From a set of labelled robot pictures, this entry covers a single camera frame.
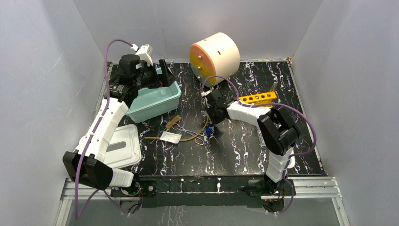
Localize test tube brush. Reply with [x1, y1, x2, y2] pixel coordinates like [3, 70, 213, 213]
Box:
[165, 115, 182, 129]

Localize large glass test tube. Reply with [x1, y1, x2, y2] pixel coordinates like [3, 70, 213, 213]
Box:
[270, 82, 277, 92]

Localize tan rubber tube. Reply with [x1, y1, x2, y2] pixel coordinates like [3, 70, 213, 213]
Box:
[144, 115, 210, 144]

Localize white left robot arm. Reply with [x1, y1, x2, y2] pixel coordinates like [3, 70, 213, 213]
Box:
[63, 54, 176, 196]

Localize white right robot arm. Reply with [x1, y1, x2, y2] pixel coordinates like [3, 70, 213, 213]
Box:
[201, 89, 301, 195]

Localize teal plastic bin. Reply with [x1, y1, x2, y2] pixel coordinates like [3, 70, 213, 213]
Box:
[125, 81, 182, 123]

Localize metal crucible tongs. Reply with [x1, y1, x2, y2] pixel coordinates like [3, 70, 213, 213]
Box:
[172, 125, 207, 146]

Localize yellow test tube rack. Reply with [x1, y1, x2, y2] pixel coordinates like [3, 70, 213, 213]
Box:
[239, 91, 277, 107]

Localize round drawer cabinet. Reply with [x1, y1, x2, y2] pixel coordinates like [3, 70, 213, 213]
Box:
[189, 32, 240, 88]

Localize white sachet packet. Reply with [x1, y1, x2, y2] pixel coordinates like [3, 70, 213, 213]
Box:
[159, 131, 182, 144]

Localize clear acrylic tube rack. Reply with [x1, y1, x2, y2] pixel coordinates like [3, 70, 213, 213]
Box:
[257, 130, 266, 147]

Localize white bin lid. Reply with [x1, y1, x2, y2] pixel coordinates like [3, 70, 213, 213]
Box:
[104, 124, 142, 169]

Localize blue correction tape package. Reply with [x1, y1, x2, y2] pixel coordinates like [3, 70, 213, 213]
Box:
[287, 156, 295, 169]

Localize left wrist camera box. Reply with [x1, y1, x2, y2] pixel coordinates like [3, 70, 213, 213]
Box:
[130, 44, 153, 66]

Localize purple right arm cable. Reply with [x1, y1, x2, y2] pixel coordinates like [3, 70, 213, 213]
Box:
[200, 75, 317, 216]

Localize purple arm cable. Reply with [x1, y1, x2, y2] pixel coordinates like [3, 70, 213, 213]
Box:
[200, 75, 317, 216]
[74, 39, 138, 219]

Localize aluminium table frame rail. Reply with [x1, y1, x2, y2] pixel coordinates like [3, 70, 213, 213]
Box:
[61, 178, 343, 201]

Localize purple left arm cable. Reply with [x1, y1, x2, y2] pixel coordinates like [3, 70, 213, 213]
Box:
[74, 39, 138, 219]

